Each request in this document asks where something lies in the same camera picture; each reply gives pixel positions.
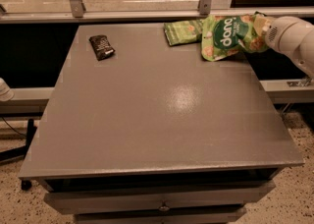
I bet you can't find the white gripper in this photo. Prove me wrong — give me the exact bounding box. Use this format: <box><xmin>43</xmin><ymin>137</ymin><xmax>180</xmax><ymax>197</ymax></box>
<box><xmin>265</xmin><ymin>17</ymin><xmax>312</xmax><ymax>58</ymax></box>

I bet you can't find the green dang rice chip bag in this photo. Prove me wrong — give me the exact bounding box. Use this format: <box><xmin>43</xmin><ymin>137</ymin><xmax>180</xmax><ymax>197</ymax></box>
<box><xmin>201</xmin><ymin>13</ymin><xmax>270</xmax><ymax>62</ymax></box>

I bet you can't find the green jalapeno chip bag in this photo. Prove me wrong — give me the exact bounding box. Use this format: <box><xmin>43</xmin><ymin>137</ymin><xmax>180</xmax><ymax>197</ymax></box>
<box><xmin>164</xmin><ymin>19</ymin><xmax>203</xmax><ymax>46</ymax></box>

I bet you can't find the small black snack bag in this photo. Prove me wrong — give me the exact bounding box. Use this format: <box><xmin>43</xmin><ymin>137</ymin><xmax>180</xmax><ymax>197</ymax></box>
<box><xmin>89</xmin><ymin>34</ymin><xmax>115</xmax><ymax>61</ymax></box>

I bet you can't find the grey cabinet drawer unit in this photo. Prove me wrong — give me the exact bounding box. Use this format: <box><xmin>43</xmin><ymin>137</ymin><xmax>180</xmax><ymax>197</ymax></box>
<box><xmin>44</xmin><ymin>180</ymin><xmax>275</xmax><ymax>224</ymax></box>

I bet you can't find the white object at left edge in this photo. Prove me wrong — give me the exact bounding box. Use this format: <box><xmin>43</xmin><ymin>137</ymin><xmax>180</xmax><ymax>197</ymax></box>
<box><xmin>0</xmin><ymin>78</ymin><xmax>14</xmax><ymax>102</ymax></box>

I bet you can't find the black stand with caster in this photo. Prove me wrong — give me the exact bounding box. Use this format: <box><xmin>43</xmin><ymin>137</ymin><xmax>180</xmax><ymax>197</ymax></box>
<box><xmin>0</xmin><ymin>117</ymin><xmax>37</xmax><ymax>191</ymax></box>

